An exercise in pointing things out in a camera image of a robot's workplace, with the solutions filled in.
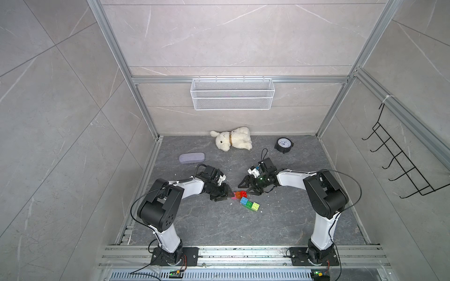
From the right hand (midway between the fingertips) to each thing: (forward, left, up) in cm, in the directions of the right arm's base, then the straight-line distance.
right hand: (243, 189), depth 91 cm
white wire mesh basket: (+47, +4, +27) cm, 55 cm away
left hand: (-3, +6, 0) cm, 6 cm away
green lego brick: (-8, -3, -1) cm, 9 cm away
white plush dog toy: (+32, 0, +7) cm, 32 cm away
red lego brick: (-3, 0, 0) cm, 3 cm away
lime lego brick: (-10, -5, +1) cm, 11 cm away
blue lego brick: (-7, 0, +1) cm, 7 cm away
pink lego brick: (-5, +5, 0) cm, 7 cm away
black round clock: (+31, -28, 0) cm, 42 cm away
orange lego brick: (-4, +3, +1) cm, 5 cm away
